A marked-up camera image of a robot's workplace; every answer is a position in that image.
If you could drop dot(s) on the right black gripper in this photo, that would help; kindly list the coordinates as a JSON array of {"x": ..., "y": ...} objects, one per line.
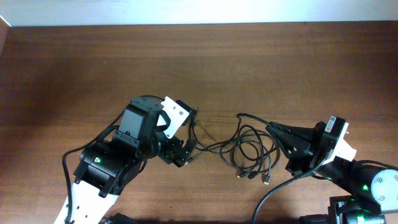
[{"x": 301, "y": 140}]

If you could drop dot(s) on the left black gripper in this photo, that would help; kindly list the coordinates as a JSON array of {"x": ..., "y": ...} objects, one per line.
[{"x": 169, "y": 155}]

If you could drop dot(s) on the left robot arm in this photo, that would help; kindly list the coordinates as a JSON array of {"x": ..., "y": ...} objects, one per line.
[{"x": 145, "y": 129}]

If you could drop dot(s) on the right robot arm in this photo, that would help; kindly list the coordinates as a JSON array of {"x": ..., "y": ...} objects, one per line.
[{"x": 322, "y": 151}]

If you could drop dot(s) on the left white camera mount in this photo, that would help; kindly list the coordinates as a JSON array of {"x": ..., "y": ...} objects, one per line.
[{"x": 171, "y": 117}]

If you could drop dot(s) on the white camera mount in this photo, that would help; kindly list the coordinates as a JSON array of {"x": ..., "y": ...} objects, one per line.
[
  {"x": 342, "y": 149},
  {"x": 171, "y": 117}
]

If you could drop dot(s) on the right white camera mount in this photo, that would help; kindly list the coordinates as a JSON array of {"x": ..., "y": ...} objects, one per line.
[{"x": 342, "y": 149}]

